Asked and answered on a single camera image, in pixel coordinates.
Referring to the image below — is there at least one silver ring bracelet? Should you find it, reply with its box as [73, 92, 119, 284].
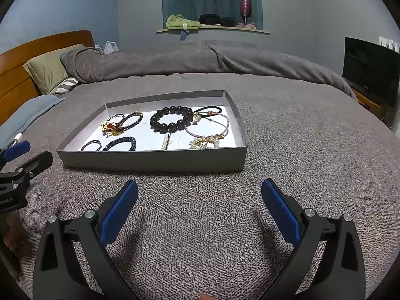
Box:
[80, 139, 103, 153]

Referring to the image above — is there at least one red gold charm jewelry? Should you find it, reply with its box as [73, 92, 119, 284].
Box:
[100, 120, 124, 136]

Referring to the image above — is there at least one clear bangle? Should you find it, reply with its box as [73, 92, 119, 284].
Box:
[106, 114, 126, 123]

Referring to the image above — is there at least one dark blue bead bracelet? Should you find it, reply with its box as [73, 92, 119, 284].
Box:
[101, 136, 138, 153]

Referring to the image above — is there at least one small dark bead bracelet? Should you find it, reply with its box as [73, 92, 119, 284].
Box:
[116, 111, 144, 132]

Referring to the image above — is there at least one large black bead bracelet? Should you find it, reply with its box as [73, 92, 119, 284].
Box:
[150, 105, 194, 134]

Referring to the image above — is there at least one pearl bar clip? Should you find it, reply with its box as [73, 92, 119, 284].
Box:
[161, 133, 171, 150]

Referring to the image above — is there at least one pink cord necklace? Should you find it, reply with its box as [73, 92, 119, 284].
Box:
[183, 112, 231, 139]

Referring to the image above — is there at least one black hair tie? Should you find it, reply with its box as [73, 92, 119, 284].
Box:
[192, 105, 223, 117]

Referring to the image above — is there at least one person's hand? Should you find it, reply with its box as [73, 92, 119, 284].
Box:
[1, 210, 23, 255]

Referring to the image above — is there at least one blue pillow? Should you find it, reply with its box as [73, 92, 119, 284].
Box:
[0, 95, 65, 149]

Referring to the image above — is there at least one wooden headboard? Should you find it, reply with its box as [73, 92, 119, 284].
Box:
[0, 30, 94, 123]

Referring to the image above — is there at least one striped pillow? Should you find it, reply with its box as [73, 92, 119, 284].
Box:
[54, 76, 79, 95]

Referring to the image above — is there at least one olive green pillow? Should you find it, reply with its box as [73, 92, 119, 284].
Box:
[23, 43, 85, 94]

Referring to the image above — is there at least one grey duvet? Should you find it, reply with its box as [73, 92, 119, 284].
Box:
[0, 39, 391, 300]

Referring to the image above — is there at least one white plastic bag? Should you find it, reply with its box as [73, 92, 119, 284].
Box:
[94, 41, 119, 54]

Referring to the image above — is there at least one wooden tv stand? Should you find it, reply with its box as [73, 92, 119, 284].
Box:
[352, 89, 389, 121]

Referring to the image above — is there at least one grey shallow box tray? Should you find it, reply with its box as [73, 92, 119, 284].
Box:
[57, 90, 248, 174]

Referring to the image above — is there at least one black television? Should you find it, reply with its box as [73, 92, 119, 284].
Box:
[342, 37, 399, 108]

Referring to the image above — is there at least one green cloth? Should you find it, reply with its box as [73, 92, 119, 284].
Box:
[165, 13, 202, 31]

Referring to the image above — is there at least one black cloth on shelf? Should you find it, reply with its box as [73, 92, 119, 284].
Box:
[199, 13, 236, 27]

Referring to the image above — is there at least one wooden window shelf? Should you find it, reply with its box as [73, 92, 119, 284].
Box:
[156, 26, 271, 35]

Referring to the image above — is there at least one pink item on shelf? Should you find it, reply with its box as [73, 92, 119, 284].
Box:
[235, 22, 257, 30]

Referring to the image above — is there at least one pink glass goblet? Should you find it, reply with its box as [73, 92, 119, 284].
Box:
[240, 0, 252, 25]

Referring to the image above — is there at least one white charger cable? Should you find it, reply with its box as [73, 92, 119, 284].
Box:
[7, 133, 25, 148]

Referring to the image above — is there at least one white wall switch panel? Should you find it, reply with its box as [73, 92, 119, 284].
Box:
[378, 36, 400, 54]

